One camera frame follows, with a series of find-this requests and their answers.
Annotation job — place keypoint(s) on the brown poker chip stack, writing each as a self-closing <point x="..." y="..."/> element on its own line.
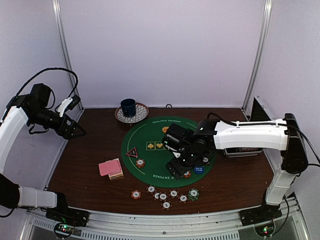
<point x="163" y="196"/>

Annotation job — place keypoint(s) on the front aluminium rail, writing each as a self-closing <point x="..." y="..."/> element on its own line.
<point x="223" y="225"/>

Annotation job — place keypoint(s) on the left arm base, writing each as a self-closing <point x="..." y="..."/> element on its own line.
<point x="67" y="221"/>

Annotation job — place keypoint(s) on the orange big blind button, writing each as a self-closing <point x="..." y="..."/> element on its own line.
<point x="164" y="129"/>

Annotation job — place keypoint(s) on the scattered brown chip one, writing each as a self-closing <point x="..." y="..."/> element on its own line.
<point x="151" y="189"/>

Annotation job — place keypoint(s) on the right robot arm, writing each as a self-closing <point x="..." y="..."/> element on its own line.
<point x="281" y="134"/>

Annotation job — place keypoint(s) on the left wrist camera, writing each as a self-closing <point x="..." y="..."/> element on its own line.
<point x="67" y="104"/>

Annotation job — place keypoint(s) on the triangular black red dealer button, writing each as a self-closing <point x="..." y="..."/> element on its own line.
<point x="132" y="153"/>

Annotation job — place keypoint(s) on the blue small blind button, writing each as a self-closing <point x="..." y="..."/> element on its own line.
<point x="199" y="170"/>

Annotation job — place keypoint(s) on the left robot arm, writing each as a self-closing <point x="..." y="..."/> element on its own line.
<point x="30" y="110"/>

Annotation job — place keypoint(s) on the pink playing card deck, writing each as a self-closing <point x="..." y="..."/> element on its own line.
<point x="110" y="167"/>

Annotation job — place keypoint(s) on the right aluminium frame post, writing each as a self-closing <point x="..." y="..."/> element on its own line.
<point x="264" y="31"/>

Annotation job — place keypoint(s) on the dark blue mug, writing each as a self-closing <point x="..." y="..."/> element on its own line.
<point x="128" y="107"/>

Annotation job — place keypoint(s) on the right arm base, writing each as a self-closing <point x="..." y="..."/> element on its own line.
<point x="261" y="219"/>

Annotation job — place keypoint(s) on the aluminium frame post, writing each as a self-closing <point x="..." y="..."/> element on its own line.
<point x="63" y="43"/>
<point x="264" y="31"/>

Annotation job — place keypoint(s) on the patterned ceramic saucer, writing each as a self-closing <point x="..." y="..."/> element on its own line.
<point x="142" y="112"/>

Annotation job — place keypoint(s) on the scattered brown chip two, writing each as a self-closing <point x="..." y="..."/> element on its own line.
<point x="156" y="196"/>

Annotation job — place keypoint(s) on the left aluminium frame post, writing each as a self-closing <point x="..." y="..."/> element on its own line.
<point x="63" y="43"/>

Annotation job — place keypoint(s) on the round green poker mat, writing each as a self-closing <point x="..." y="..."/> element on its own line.
<point x="147" y="137"/>

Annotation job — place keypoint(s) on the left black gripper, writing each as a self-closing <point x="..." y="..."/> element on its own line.
<point x="66" y="133"/>

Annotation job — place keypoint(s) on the aluminium poker chip case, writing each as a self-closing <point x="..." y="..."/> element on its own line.
<point x="259" y="112"/>

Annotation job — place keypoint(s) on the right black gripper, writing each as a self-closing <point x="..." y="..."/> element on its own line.
<point x="177" y="169"/>

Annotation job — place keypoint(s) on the green poker chip stack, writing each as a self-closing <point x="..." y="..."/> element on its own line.
<point x="193" y="194"/>

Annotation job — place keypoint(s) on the red chips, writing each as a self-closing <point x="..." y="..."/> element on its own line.
<point x="187" y="174"/>
<point x="140" y="163"/>

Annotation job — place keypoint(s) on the scattered brown chip three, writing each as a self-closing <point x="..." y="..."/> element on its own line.
<point x="166" y="205"/>

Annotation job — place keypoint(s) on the red poker chip stack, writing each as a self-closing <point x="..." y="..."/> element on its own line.
<point x="136" y="194"/>

